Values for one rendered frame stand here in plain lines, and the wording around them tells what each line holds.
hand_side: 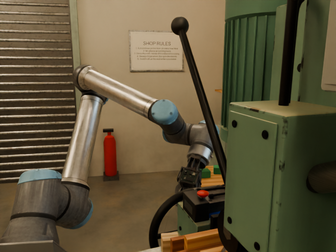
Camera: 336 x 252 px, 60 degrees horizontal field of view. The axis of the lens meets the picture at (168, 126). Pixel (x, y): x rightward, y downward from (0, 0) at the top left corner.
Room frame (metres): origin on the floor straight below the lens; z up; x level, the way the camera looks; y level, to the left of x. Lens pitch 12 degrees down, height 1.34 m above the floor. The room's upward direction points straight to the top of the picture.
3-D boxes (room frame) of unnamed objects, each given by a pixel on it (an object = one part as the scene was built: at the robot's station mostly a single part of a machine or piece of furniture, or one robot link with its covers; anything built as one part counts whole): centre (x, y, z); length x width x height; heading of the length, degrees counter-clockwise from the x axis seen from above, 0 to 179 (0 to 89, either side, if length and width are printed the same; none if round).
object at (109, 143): (3.28, 0.68, 0.30); 0.19 x 0.18 x 0.60; 11
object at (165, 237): (0.62, -0.01, 0.92); 0.04 x 0.03 x 0.04; 99
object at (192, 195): (0.72, -0.11, 0.99); 0.13 x 0.11 x 0.06; 109
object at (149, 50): (3.48, 0.13, 1.48); 0.64 x 0.02 x 0.46; 101
